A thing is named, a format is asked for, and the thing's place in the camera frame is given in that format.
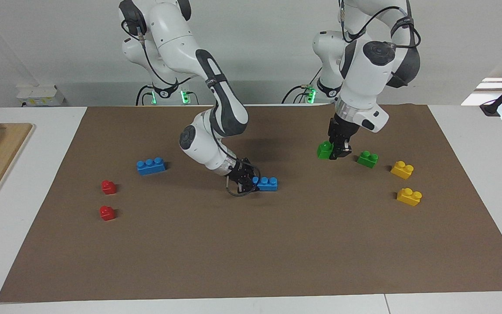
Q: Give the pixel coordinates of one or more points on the blue three-stud toy brick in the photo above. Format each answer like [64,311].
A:
[150,167]
[267,185]

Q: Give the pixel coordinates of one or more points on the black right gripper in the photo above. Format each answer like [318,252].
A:
[239,174]

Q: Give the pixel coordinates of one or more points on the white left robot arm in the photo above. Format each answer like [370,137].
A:
[364,74]

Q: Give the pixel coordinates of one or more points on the white cardboard box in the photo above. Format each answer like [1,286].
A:
[39,96]

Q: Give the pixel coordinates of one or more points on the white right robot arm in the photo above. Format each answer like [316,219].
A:
[172,30]

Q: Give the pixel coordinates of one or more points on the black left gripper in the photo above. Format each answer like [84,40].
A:
[340,131]

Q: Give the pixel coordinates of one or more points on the red one-stud toy brick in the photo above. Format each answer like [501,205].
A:
[109,188]
[107,213]

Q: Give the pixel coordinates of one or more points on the yellow two-stud toy brick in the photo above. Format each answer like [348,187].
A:
[408,197]
[401,171]

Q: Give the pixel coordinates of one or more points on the green two-stud toy brick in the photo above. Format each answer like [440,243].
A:
[323,150]
[366,159]

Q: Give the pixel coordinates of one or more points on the brown paper table mat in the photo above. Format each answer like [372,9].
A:
[277,244]

